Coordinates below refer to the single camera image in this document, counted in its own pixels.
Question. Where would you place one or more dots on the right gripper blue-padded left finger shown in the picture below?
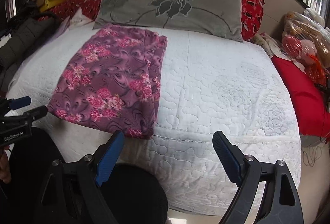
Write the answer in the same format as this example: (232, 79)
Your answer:
(45, 189)

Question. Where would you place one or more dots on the purple pink floral garment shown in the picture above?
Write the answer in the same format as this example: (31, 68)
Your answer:
(112, 83)

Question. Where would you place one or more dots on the dark grey jacket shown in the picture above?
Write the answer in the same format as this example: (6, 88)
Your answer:
(30, 36)

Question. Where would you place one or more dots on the red blanket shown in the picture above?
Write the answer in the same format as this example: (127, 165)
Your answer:
(307, 100)

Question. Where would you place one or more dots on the white quilted bedspread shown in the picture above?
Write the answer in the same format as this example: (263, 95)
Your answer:
(208, 84)

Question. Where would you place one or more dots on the plastic bag of items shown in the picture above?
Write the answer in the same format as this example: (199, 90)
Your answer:
(306, 42)

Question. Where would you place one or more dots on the grey floral pillow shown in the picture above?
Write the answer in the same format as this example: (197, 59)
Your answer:
(221, 18)

